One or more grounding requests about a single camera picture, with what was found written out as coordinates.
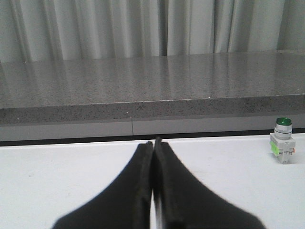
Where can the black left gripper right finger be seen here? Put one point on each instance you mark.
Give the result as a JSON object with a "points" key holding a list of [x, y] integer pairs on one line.
{"points": [[183, 202]]}

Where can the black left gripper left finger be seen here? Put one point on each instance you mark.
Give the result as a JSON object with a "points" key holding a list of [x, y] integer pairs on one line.
{"points": [[124, 204]]}

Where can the grey granite counter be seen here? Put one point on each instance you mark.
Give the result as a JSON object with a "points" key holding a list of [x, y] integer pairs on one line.
{"points": [[202, 93]]}

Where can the grey curtain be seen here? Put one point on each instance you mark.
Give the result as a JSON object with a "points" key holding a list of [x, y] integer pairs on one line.
{"points": [[37, 30]]}

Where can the green pushbutton switch white body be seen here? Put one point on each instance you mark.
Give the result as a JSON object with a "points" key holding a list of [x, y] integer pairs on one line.
{"points": [[281, 141]]}

